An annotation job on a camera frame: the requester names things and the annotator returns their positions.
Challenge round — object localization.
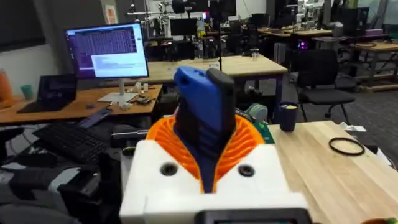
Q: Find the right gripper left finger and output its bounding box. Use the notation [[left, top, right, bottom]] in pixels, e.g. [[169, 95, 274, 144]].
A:
[[119, 116, 206, 224]]

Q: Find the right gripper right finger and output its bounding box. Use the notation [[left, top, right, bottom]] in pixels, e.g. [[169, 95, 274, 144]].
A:
[[213, 114, 292, 194]]

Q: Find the blue electric screwdriver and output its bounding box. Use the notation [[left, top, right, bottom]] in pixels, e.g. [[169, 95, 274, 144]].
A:
[[173, 65, 237, 194]]

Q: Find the green board with blocks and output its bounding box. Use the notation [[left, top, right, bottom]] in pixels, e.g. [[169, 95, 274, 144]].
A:
[[252, 122, 275, 144]]

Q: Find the dark blue cup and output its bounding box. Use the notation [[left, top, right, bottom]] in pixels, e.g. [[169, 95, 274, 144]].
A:
[[278, 101, 299, 133]]

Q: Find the pale green tape roll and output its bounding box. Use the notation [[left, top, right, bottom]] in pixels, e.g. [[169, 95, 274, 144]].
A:
[[245, 103, 269, 124]]

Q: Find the black keyboard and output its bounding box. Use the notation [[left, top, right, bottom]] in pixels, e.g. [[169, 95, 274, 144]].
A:
[[32, 122, 110, 165]]

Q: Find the white paper sheet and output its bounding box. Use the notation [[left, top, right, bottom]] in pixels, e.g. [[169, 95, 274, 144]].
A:
[[338, 122, 368, 133]]

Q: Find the wooden desk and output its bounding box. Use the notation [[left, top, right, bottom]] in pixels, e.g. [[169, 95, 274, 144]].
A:
[[0, 83, 164, 127]]

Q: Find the wooden work table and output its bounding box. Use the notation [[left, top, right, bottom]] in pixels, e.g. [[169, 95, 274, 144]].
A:
[[139, 55, 289, 125], [351, 40, 398, 91]]

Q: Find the black office chair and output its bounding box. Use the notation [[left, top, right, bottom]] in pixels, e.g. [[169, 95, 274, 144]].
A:
[[290, 49, 358, 126]]

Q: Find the black laptop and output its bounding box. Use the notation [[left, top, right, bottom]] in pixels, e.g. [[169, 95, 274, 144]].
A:
[[17, 73, 78, 114]]

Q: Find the computer monitor on stand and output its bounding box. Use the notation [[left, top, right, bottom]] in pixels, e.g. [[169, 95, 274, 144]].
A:
[[64, 22, 150, 104]]

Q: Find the teal cup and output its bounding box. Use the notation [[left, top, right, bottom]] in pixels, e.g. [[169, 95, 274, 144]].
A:
[[20, 84, 34, 101]]

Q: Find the orange container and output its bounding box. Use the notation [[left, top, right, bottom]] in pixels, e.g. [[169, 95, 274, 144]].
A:
[[0, 68, 14, 108]]

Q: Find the black rubber ring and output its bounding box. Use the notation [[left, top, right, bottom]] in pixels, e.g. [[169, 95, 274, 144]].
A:
[[328, 136, 366, 156]]

